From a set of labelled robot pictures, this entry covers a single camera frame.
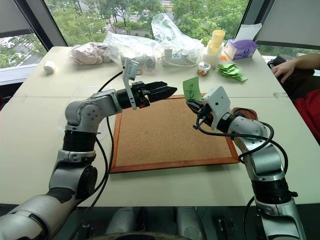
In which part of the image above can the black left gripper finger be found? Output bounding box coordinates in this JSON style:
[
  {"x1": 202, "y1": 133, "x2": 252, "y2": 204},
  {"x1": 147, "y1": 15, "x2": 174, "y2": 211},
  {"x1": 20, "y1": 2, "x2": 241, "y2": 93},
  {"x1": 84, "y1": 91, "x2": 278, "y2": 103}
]
[
  {"x1": 146, "y1": 80, "x2": 169, "y2": 92},
  {"x1": 149, "y1": 86, "x2": 179, "y2": 104}
]

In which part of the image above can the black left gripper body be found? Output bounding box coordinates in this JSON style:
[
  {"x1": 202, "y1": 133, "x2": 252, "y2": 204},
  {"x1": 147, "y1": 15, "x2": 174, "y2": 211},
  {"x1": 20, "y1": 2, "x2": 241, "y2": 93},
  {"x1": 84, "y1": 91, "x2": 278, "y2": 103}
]
[{"x1": 131, "y1": 81, "x2": 152, "y2": 109}]

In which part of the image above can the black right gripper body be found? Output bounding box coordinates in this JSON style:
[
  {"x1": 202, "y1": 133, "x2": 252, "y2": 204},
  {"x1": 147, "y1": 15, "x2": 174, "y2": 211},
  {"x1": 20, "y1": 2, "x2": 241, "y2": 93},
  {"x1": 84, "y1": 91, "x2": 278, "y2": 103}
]
[{"x1": 197, "y1": 103, "x2": 215, "y2": 126}]

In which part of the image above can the green sticky note with writing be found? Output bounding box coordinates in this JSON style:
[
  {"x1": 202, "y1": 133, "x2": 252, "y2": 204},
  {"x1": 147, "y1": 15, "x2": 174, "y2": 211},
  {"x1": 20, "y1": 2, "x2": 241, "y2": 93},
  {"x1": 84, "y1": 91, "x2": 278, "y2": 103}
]
[{"x1": 182, "y1": 76, "x2": 203, "y2": 101}]

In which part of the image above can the clear jar of coloured pushpins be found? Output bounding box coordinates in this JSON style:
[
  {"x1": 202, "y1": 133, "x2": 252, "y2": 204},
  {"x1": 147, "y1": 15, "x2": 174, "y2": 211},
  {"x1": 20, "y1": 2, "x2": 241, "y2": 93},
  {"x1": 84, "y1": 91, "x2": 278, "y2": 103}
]
[{"x1": 196, "y1": 61, "x2": 212, "y2": 77}]

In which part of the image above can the purple tissue box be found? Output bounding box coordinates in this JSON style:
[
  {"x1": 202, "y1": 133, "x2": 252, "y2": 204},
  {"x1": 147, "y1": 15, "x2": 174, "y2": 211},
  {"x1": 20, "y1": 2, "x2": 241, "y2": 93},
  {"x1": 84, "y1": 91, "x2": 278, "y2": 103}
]
[{"x1": 223, "y1": 38, "x2": 259, "y2": 61}]

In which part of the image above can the bystander bare hand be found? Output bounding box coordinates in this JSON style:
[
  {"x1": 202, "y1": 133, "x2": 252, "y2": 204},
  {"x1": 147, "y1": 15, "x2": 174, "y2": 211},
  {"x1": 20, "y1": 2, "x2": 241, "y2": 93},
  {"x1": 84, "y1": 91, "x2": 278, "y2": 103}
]
[{"x1": 271, "y1": 59, "x2": 299, "y2": 79}]

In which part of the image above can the white power strip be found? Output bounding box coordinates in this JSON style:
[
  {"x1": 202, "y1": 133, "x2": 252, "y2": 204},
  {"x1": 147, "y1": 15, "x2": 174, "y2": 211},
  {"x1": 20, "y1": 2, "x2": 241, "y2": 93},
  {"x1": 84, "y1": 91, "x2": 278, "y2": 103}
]
[{"x1": 159, "y1": 47, "x2": 199, "y2": 68}]

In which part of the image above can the wood-framed cork board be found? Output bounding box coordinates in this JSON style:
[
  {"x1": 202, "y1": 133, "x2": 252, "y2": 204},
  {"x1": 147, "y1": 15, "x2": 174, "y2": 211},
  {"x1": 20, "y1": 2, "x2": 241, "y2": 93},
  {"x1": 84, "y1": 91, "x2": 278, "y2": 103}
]
[{"x1": 109, "y1": 94, "x2": 240, "y2": 175}]

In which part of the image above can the white plastic container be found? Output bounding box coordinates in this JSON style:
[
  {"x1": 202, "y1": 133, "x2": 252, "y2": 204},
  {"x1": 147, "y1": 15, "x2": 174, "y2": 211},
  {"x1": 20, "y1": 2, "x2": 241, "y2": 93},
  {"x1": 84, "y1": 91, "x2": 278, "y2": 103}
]
[{"x1": 201, "y1": 47, "x2": 222, "y2": 69}]

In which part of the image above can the pile of green sticky notes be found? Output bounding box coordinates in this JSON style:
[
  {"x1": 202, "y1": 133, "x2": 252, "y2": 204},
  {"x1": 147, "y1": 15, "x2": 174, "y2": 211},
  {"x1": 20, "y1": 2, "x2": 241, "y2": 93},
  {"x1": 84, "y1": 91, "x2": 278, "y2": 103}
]
[{"x1": 216, "y1": 63, "x2": 249, "y2": 83}]

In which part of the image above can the large clear plastic bag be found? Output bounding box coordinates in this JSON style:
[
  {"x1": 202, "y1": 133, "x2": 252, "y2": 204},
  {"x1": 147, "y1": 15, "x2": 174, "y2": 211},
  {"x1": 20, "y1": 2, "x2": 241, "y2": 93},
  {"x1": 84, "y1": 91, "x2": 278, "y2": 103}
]
[{"x1": 103, "y1": 12, "x2": 205, "y2": 76}]

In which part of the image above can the stack of yellow cups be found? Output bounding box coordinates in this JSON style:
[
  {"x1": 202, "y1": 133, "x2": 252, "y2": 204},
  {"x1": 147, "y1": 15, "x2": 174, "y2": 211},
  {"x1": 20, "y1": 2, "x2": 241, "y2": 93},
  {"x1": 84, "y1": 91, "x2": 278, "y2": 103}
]
[{"x1": 206, "y1": 29, "x2": 227, "y2": 57}]

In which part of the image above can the bag of pink items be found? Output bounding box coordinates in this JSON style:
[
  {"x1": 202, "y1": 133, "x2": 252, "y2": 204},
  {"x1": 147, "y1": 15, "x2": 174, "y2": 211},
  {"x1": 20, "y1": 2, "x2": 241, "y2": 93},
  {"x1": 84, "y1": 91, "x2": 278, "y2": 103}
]
[{"x1": 68, "y1": 41, "x2": 112, "y2": 67}]

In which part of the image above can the black bag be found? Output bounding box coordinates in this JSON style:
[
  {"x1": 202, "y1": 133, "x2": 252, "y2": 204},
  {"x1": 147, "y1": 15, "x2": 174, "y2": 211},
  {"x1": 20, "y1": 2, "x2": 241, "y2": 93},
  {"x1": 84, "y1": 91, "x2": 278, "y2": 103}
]
[{"x1": 266, "y1": 55, "x2": 295, "y2": 69}]

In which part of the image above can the white tape roll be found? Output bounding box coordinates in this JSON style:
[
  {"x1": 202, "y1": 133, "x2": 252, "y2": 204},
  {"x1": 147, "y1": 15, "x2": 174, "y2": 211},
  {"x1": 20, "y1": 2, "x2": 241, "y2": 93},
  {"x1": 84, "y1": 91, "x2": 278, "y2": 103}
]
[{"x1": 42, "y1": 60, "x2": 57, "y2": 76}]

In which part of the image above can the red garment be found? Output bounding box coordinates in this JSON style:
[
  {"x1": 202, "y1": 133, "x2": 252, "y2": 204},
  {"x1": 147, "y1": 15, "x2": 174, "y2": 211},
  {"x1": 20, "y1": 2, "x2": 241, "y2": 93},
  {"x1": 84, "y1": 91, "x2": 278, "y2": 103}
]
[{"x1": 293, "y1": 88, "x2": 320, "y2": 146}]

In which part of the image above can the dark window pillar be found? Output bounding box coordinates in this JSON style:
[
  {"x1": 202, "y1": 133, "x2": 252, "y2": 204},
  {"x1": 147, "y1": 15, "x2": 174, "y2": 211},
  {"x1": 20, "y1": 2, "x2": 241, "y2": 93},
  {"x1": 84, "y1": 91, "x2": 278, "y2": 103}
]
[
  {"x1": 240, "y1": 0, "x2": 276, "y2": 45},
  {"x1": 17, "y1": 0, "x2": 68, "y2": 52}
]

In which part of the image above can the grey rounded robot leg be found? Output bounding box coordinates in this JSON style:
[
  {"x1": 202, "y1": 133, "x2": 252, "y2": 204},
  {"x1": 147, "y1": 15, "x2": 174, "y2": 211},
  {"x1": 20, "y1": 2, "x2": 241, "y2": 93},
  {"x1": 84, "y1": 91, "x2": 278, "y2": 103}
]
[
  {"x1": 175, "y1": 206, "x2": 206, "y2": 240},
  {"x1": 104, "y1": 206, "x2": 141, "y2": 236}
]

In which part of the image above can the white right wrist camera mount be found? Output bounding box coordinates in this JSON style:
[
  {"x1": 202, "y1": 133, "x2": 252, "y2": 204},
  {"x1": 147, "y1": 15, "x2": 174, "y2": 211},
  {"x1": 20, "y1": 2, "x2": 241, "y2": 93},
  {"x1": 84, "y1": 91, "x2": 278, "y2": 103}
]
[{"x1": 200, "y1": 86, "x2": 232, "y2": 132}]

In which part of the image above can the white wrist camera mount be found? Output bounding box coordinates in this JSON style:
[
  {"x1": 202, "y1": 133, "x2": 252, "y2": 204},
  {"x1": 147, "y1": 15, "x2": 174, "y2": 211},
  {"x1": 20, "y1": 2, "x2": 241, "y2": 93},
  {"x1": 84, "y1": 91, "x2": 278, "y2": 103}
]
[
  {"x1": 121, "y1": 56, "x2": 140, "y2": 111},
  {"x1": 200, "y1": 86, "x2": 232, "y2": 132}
]

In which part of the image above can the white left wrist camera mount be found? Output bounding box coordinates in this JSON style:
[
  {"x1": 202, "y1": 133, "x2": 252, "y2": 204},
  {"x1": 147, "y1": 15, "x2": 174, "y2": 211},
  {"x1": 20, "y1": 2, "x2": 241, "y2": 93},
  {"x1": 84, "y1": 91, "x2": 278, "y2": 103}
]
[{"x1": 121, "y1": 56, "x2": 140, "y2": 111}]

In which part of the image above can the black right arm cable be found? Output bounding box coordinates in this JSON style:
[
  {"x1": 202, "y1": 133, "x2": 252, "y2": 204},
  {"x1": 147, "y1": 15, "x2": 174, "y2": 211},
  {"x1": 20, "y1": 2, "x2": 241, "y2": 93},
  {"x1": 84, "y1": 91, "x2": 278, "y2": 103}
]
[{"x1": 192, "y1": 116, "x2": 289, "y2": 235}]

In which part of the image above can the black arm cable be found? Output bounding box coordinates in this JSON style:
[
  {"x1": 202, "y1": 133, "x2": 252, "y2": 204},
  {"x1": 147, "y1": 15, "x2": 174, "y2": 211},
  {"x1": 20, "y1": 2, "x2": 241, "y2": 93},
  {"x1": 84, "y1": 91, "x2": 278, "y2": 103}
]
[
  {"x1": 72, "y1": 70, "x2": 126, "y2": 240},
  {"x1": 192, "y1": 116, "x2": 289, "y2": 235}
]

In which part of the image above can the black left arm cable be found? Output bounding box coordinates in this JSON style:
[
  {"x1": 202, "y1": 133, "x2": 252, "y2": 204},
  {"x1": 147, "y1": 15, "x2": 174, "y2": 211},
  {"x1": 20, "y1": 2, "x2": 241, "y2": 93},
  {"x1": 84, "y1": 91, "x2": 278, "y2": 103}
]
[{"x1": 72, "y1": 70, "x2": 126, "y2": 240}]

